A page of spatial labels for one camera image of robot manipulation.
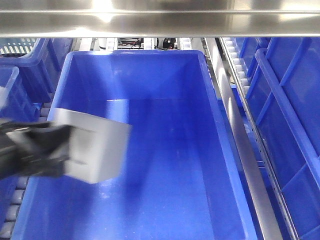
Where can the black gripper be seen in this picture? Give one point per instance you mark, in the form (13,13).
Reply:
(33,148)

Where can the blue perforated crate left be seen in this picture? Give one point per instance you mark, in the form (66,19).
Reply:
(40,62)

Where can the gray hollow cube base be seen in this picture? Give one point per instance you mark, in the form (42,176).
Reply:
(96,147)

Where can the stainless steel shelf rack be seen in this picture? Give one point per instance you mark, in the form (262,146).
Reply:
(159,18)

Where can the blue bin right neighbour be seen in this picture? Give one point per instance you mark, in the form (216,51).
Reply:
(284,100)

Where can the large blue target bin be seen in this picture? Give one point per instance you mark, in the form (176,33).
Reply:
(179,180)

